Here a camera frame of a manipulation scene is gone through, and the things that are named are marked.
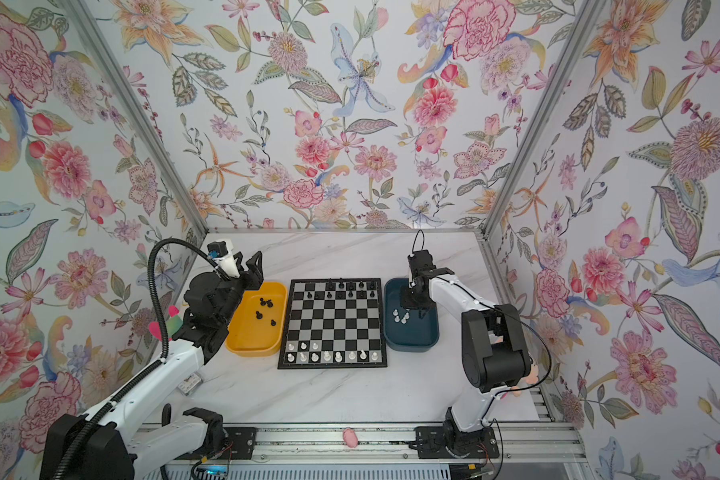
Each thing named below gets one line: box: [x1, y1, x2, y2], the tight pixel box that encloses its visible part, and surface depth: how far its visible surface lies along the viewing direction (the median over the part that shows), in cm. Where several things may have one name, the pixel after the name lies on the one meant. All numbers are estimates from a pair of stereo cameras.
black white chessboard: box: [277, 277, 388, 369], surface depth 95 cm
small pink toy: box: [342, 427, 359, 448], surface depth 76 cm
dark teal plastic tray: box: [383, 278, 439, 353], surface depth 97 cm
